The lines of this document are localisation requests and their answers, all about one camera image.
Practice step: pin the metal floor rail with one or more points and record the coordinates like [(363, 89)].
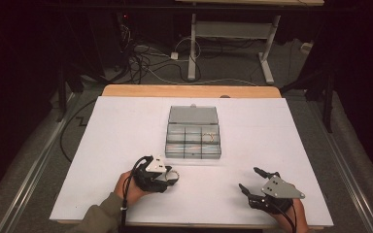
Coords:
[(346, 174), (32, 174)]

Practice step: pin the white power strip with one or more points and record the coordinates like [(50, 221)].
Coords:
[(306, 47)]

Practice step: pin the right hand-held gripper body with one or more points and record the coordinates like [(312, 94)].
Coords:
[(281, 190)]

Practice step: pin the white metal desk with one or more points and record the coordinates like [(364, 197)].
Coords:
[(233, 29)]

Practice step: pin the person's left hand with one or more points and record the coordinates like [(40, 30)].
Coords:
[(126, 191)]

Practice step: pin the wooden table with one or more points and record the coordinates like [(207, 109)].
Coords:
[(191, 91)]

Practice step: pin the black stand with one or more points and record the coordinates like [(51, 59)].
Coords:
[(61, 97), (328, 103)]

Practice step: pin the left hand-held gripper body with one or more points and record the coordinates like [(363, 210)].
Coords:
[(155, 165)]

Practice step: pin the clear plastic compartment box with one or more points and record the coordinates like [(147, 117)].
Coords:
[(192, 142)]

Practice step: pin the person's right hand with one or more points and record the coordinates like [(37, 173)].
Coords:
[(296, 220)]

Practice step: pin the white table cover sheet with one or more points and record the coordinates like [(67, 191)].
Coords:
[(116, 136)]

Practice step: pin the white power adapter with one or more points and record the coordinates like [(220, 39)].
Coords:
[(174, 55)]

